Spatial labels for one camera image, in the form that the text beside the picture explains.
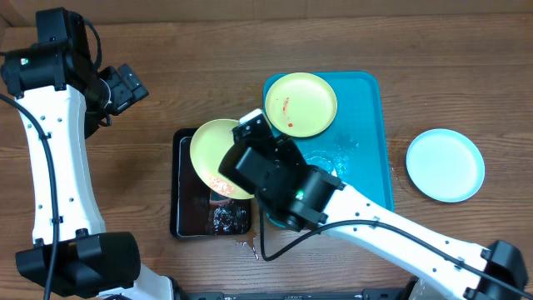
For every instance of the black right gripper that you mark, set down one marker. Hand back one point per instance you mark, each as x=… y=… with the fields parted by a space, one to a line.
x=290 y=154

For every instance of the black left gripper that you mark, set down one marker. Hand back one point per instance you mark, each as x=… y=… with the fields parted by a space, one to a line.
x=124 y=98

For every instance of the yellow plate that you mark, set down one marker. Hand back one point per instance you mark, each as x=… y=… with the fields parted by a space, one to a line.
x=301 y=104
x=210 y=143

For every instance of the green orange sponge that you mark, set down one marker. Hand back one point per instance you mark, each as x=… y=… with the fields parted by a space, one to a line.
x=217 y=200

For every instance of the light blue plate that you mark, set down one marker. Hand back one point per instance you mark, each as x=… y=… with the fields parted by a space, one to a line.
x=445 y=165

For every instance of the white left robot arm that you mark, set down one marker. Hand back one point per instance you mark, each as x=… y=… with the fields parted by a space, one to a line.
x=62 y=99

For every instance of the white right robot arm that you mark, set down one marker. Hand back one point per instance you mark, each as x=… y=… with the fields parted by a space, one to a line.
x=297 y=195

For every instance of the black water tray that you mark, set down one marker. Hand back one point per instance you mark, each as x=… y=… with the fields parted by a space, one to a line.
x=191 y=216

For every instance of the teal plastic tray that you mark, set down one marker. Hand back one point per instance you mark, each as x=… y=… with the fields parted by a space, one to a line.
x=354 y=145

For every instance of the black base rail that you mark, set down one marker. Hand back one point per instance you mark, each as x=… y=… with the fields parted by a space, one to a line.
x=396 y=293

